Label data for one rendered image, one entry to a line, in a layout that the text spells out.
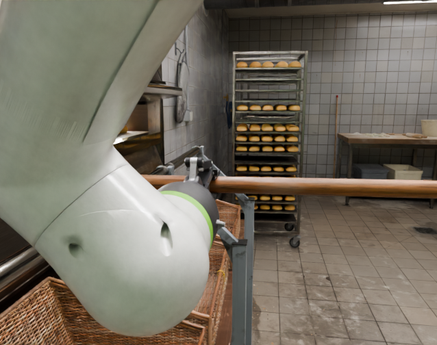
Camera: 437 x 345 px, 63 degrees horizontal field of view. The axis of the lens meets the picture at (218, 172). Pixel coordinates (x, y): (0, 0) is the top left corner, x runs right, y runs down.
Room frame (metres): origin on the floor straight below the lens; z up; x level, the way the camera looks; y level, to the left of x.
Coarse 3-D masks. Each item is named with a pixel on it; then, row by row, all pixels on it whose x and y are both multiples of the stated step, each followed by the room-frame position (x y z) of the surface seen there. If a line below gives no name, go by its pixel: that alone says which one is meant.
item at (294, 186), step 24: (216, 192) 0.62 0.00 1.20; (240, 192) 0.61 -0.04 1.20; (264, 192) 0.60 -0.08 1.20; (288, 192) 0.59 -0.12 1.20; (312, 192) 0.59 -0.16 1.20; (336, 192) 0.58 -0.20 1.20; (360, 192) 0.58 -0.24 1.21; (384, 192) 0.57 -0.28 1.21; (408, 192) 0.57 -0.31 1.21; (432, 192) 0.56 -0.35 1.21
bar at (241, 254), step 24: (168, 168) 1.00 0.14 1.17; (216, 168) 1.47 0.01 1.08; (240, 240) 0.99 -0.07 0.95; (0, 264) 0.37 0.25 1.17; (24, 264) 0.39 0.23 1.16; (240, 264) 0.96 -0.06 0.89; (0, 288) 0.35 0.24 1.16; (240, 288) 0.96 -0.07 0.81; (240, 312) 0.96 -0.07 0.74; (240, 336) 0.96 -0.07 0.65
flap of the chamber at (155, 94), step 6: (150, 90) 1.55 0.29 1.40; (156, 90) 1.64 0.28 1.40; (162, 90) 1.73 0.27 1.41; (168, 90) 1.84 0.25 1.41; (174, 90) 1.94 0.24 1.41; (144, 96) 1.66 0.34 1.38; (150, 96) 1.72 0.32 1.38; (156, 96) 1.80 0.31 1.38; (162, 96) 1.87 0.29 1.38; (168, 96) 1.96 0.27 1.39; (174, 96) 2.04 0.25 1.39
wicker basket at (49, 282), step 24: (24, 312) 0.83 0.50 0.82; (48, 312) 0.91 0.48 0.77; (72, 312) 0.95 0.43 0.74; (0, 336) 0.75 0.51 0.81; (24, 336) 0.80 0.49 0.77; (48, 336) 0.88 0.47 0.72; (72, 336) 0.95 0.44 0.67; (96, 336) 0.93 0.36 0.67; (120, 336) 0.93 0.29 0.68; (168, 336) 0.91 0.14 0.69
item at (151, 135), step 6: (150, 132) 2.08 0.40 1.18; (156, 132) 2.09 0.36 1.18; (126, 138) 1.72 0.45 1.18; (132, 138) 1.72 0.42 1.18; (138, 138) 1.80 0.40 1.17; (144, 138) 1.87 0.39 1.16; (150, 138) 1.97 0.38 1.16; (156, 138) 2.08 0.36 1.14; (114, 144) 1.52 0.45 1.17; (120, 144) 1.57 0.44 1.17; (126, 144) 1.64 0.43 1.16; (132, 144) 1.71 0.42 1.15; (138, 144) 1.79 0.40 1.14; (120, 150) 1.57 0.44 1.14
